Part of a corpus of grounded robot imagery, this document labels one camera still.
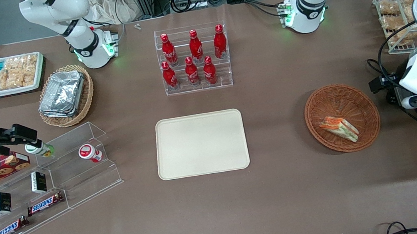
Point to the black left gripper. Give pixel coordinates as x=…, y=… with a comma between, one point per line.
x=390, y=82

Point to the triangular sandwich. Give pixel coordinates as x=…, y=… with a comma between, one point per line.
x=340, y=127

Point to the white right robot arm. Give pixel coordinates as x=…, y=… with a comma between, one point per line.
x=77, y=5

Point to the white rectangular snack tray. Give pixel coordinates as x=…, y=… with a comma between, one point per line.
x=8, y=92

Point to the round brown wicker basket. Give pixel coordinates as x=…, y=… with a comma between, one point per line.
x=335, y=100

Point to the oval light wicker basket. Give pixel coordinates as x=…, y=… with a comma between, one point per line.
x=87, y=96

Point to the beige plastic serving tray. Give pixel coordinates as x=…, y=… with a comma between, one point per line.
x=201, y=144

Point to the green-capped small bottle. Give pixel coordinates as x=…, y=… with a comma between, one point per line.
x=37, y=149

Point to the small black box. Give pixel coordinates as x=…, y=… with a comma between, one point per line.
x=2, y=202
x=38, y=182

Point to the clear rice cracker packet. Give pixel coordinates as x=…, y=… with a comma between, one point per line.
x=14, y=62
x=10, y=78
x=30, y=70

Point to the stack of foil trays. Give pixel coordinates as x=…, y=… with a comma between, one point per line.
x=62, y=94

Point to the Snickers chocolate bar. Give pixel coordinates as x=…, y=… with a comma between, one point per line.
x=10, y=229
x=44, y=203

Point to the red-capped white yoghurt bottle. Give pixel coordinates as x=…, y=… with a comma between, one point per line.
x=88, y=152

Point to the clear acrylic stepped shelf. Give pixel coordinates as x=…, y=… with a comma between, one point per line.
x=80, y=182

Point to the crumpled beige cloth bag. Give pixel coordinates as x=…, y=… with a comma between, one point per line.
x=109, y=7

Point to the red cola bottle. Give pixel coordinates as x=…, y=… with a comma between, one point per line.
x=219, y=43
x=196, y=48
x=192, y=74
x=169, y=51
x=209, y=72
x=170, y=77

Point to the small metal clip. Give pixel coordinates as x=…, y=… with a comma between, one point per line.
x=137, y=27

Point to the clear acrylic bottle rack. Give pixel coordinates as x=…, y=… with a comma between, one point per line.
x=196, y=88

